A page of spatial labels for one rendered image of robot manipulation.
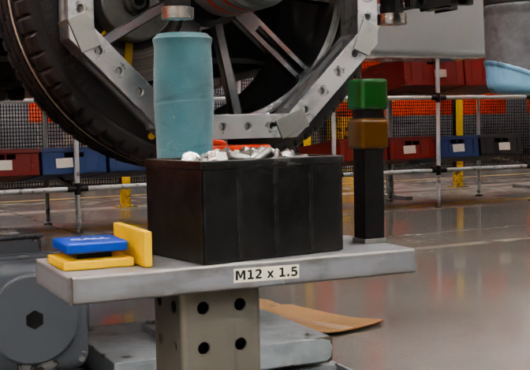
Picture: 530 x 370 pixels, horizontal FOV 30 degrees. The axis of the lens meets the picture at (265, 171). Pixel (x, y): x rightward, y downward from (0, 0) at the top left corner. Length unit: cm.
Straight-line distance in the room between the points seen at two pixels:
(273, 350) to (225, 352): 57
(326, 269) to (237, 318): 12
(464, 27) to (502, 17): 106
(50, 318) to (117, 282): 47
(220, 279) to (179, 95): 41
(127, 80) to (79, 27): 11
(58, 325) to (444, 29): 114
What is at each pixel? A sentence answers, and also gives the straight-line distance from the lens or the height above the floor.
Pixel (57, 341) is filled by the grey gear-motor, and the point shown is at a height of 28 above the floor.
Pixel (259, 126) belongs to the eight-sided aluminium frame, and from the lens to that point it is 162.
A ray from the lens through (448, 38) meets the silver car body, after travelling 226.
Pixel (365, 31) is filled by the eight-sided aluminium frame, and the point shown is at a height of 76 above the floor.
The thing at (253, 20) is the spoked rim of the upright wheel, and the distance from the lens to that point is 174.
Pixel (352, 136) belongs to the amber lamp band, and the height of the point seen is 59.
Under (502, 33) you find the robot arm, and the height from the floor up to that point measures 71.
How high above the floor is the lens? 61
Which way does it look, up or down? 3 degrees down
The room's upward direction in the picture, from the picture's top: 1 degrees counter-clockwise
